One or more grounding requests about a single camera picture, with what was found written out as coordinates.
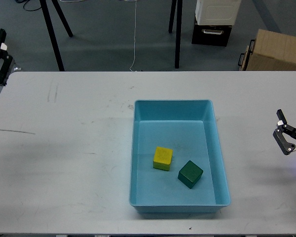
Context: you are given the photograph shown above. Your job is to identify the black storage crate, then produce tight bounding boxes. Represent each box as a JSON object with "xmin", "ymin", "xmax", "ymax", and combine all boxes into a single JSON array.
[{"xmin": 191, "ymin": 20, "xmax": 232, "ymax": 47}]

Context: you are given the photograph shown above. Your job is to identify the light blue plastic box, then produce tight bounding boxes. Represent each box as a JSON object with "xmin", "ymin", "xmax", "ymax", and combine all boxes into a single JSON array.
[{"xmin": 129, "ymin": 100, "xmax": 231, "ymax": 213}]

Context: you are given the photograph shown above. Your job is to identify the black right tripod legs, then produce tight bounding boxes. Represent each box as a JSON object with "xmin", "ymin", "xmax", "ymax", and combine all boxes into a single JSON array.
[{"xmin": 168, "ymin": 0, "xmax": 183, "ymax": 69}]

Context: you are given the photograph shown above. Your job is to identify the yellow wooden block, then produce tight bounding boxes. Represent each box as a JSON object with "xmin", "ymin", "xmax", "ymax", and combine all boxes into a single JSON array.
[{"xmin": 153, "ymin": 147, "xmax": 173, "ymax": 171}]

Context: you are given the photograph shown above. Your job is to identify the white hanging cable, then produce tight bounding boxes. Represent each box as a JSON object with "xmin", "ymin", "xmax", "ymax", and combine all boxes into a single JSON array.
[{"xmin": 124, "ymin": 0, "xmax": 139, "ymax": 73}]

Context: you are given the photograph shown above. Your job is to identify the black tripod legs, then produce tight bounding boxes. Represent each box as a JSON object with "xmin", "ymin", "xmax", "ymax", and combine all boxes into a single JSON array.
[
  {"xmin": 38, "ymin": 0, "xmax": 74, "ymax": 72},
  {"xmin": 168, "ymin": 0, "xmax": 183, "ymax": 69}
]

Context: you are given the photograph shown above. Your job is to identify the white appliance box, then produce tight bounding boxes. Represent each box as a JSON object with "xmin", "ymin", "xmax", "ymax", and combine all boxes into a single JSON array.
[{"xmin": 195, "ymin": 0, "xmax": 241, "ymax": 26}]

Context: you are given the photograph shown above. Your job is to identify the black left tripod legs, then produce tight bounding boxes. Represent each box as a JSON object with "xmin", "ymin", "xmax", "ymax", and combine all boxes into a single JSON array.
[{"xmin": 38, "ymin": 0, "xmax": 74, "ymax": 72}]

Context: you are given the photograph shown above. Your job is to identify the green wooden block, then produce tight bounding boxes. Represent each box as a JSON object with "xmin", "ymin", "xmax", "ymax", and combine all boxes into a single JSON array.
[{"xmin": 178, "ymin": 160, "xmax": 204, "ymax": 189}]

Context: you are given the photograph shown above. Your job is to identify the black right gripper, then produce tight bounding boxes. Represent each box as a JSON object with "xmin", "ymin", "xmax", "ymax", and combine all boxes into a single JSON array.
[{"xmin": 273, "ymin": 109, "xmax": 296, "ymax": 155}]

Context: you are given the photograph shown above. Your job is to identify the thin black cable on table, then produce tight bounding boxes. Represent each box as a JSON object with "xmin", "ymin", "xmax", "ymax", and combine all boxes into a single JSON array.
[{"xmin": 0, "ymin": 127, "xmax": 36, "ymax": 135}]

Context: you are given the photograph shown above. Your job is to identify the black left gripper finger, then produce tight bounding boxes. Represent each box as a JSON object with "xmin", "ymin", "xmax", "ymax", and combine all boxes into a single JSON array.
[
  {"xmin": 0, "ymin": 50, "xmax": 13, "ymax": 85},
  {"xmin": 0, "ymin": 29, "xmax": 7, "ymax": 51}
]

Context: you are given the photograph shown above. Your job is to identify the wooden box with handles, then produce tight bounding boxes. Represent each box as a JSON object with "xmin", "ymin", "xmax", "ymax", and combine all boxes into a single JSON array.
[{"xmin": 238, "ymin": 29, "xmax": 296, "ymax": 71}]

